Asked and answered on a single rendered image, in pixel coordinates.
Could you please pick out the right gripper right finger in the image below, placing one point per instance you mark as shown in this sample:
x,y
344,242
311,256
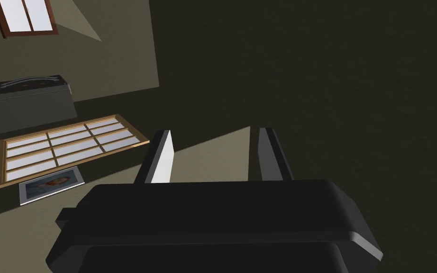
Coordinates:
x,y
269,157

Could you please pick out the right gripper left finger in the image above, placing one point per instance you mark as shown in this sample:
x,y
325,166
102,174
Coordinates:
x,y
162,159

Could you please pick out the light wood framed window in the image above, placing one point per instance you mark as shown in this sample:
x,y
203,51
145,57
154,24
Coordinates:
x,y
67,148

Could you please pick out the white framed picture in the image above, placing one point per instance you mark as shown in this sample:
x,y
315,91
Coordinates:
x,y
49,185

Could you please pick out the dark grey cabinet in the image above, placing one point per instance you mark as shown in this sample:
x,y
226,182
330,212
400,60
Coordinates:
x,y
21,108

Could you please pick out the red-brown framed window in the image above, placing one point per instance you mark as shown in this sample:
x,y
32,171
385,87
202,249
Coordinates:
x,y
25,17

